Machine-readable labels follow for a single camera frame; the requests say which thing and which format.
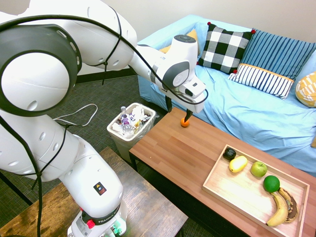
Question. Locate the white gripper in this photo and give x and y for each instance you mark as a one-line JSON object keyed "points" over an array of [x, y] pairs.
{"points": [[197, 97]]}

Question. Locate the small orange tangerine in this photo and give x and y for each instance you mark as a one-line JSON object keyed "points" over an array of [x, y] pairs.
{"points": [[184, 124]]}

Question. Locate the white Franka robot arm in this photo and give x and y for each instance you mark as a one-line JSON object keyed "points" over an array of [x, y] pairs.
{"points": [[37, 74]]}

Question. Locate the light wooden tray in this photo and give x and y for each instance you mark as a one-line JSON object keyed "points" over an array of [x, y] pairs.
{"points": [[237, 192]]}

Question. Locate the reddish wooden coffee table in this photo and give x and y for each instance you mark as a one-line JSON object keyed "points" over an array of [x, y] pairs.
{"points": [[172, 153]]}

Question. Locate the clear plastic water bottle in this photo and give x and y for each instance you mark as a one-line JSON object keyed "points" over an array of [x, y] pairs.
{"points": [[126, 122]]}

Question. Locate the dark avocado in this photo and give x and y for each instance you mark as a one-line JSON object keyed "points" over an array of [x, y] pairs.
{"points": [[229, 153]]}

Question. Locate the light blue sofa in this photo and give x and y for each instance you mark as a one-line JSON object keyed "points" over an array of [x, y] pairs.
{"points": [[247, 116]]}

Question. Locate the white trash bin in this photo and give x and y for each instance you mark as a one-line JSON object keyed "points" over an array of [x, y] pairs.
{"points": [[121, 148]]}

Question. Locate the black white checkered pillow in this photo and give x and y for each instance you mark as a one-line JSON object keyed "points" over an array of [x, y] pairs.
{"points": [[222, 49]]}

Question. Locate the plain mustard pillow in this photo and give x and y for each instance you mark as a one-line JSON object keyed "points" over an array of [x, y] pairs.
{"points": [[193, 34]]}

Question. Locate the yellow lemon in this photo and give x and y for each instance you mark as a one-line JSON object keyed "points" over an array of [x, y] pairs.
{"points": [[237, 164]]}

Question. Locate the white navy striped pillow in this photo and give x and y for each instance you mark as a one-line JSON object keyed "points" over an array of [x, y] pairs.
{"points": [[261, 80]]}

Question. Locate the green apple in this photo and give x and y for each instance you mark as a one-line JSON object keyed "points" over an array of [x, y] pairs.
{"points": [[259, 169]]}

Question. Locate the rustic dark wood table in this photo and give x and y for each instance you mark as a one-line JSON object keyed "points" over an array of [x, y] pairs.
{"points": [[148, 205]]}

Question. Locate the blue striped pillow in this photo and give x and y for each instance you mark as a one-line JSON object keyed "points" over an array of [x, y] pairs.
{"points": [[276, 54]]}

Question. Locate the dark green lime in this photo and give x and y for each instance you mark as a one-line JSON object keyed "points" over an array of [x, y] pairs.
{"points": [[271, 184]]}

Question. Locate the yellow patterned bolster pillow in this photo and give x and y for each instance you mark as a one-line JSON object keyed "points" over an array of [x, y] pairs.
{"points": [[307, 90]]}

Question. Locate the mustard striped pillow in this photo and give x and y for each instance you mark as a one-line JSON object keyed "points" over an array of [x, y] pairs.
{"points": [[313, 142]]}

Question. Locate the yellow banana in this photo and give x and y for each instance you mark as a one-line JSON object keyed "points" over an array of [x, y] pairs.
{"points": [[280, 212]]}

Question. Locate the brown spotted banana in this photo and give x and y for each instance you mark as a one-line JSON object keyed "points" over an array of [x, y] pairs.
{"points": [[293, 207]]}

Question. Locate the black camera tripod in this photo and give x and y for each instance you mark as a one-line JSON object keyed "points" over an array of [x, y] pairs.
{"points": [[17, 190]]}

